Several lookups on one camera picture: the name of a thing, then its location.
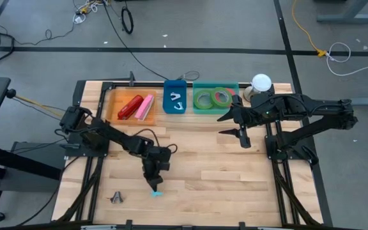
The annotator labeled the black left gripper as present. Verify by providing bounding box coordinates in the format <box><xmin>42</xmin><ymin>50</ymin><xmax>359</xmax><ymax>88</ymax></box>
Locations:
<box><xmin>141</xmin><ymin>144</ymin><xmax>173</xmax><ymax>192</ymax></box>

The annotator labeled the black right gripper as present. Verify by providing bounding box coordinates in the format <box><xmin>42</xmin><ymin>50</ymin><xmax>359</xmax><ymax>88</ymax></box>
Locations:
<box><xmin>217</xmin><ymin>94</ymin><xmax>268</xmax><ymax>150</ymax></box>

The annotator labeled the pink tape roll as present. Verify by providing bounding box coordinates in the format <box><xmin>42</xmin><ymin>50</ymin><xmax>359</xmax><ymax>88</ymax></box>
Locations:
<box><xmin>217</xmin><ymin>87</ymin><xmax>237</xmax><ymax>107</ymax></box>

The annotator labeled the green tape roll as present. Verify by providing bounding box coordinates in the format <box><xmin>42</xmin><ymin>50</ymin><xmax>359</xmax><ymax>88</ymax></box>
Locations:
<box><xmin>193</xmin><ymin>88</ymin><xmax>215</xmax><ymax>111</ymax></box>
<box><xmin>210</xmin><ymin>86</ymin><xmax>234</xmax><ymax>109</ymax></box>

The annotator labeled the pink eraser block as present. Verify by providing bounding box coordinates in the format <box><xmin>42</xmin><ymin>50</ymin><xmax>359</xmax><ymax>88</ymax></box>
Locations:
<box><xmin>134</xmin><ymin>93</ymin><xmax>156</xmax><ymax>122</ymax></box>

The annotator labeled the red stapler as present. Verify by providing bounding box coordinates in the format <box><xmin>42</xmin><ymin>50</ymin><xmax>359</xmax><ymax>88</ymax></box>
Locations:
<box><xmin>117</xmin><ymin>94</ymin><xmax>145</xmax><ymax>121</ymax></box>

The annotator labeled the teal translucent plastic bin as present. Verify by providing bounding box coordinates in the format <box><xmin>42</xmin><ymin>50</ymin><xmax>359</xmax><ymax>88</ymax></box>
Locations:
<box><xmin>192</xmin><ymin>80</ymin><xmax>241</xmax><ymax>115</ymax></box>

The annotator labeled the white dome silver lamp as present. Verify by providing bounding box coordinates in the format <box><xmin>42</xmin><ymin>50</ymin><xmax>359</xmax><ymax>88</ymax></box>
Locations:
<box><xmin>243</xmin><ymin>73</ymin><xmax>273</xmax><ymax>104</ymax></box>

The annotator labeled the blue plastic bin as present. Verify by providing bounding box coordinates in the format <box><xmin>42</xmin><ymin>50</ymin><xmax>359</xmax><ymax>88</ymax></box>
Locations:
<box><xmin>162</xmin><ymin>79</ymin><xmax>188</xmax><ymax>115</ymax></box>

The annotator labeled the orange translucent plastic bin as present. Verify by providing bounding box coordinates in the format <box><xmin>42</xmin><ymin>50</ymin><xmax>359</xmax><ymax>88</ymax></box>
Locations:
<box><xmin>105</xmin><ymin>88</ymin><xmax>158</xmax><ymax>127</ymax></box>

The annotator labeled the black metal rig frame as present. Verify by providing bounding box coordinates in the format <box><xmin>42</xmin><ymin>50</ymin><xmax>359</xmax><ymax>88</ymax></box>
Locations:
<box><xmin>56</xmin><ymin>72</ymin><xmax>334</xmax><ymax>230</ymax></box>

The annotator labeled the grey cable loop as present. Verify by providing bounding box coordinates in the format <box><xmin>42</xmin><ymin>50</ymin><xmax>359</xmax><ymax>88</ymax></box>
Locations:
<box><xmin>176</xmin><ymin>70</ymin><xmax>201</xmax><ymax>82</ymax></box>

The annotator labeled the yellow extension cable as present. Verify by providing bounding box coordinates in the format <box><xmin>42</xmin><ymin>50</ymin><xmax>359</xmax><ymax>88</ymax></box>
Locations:
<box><xmin>291</xmin><ymin>0</ymin><xmax>328</xmax><ymax>59</ymax></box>

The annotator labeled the white floor cable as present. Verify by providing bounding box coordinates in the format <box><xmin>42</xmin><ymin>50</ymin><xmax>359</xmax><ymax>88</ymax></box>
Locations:
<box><xmin>325</xmin><ymin>42</ymin><xmax>368</xmax><ymax>77</ymax></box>

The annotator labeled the thin yellow cable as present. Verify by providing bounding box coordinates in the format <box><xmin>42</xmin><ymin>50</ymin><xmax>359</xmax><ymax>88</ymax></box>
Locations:
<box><xmin>14</xmin><ymin>93</ymin><xmax>67</xmax><ymax>119</ymax></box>

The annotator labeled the long black floor cable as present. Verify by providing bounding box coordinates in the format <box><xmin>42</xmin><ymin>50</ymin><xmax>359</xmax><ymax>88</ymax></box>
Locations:
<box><xmin>102</xmin><ymin>0</ymin><xmax>170</xmax><ymax>81</ymax></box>

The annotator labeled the black cable coil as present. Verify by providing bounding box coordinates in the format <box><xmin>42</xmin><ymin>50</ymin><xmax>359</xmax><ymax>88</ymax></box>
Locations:
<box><xmin>121</xmin><ymin>6</ymin><xmax>135</xmax><ymax>35</ymax></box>

